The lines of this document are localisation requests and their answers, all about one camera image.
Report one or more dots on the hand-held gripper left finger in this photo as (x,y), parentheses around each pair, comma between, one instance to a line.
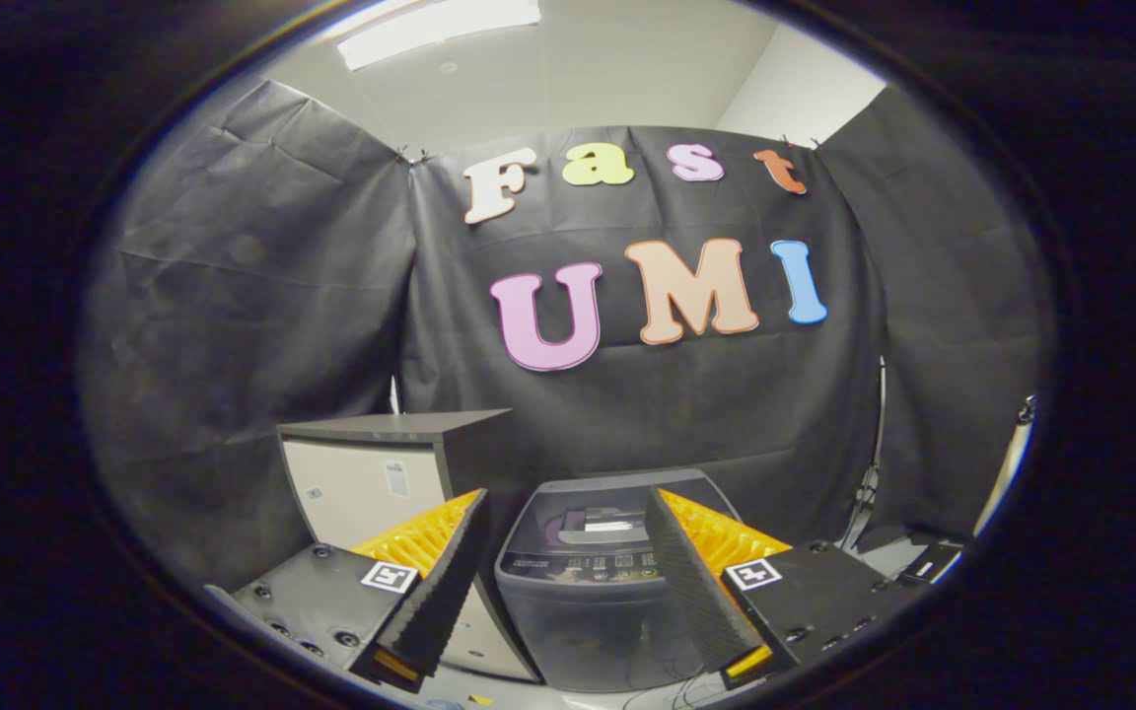
(445,592)

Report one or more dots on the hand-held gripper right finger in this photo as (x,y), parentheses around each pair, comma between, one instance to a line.
(691,592)

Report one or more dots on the grey top-load washing machine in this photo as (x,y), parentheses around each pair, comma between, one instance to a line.
(578,621)

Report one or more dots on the black backdrop cloth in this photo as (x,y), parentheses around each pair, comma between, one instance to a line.
(726,394)

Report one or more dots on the thin metal stand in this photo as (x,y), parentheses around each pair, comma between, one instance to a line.
(869,463)

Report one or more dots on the black box with white label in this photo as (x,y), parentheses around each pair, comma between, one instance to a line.
(928,564)

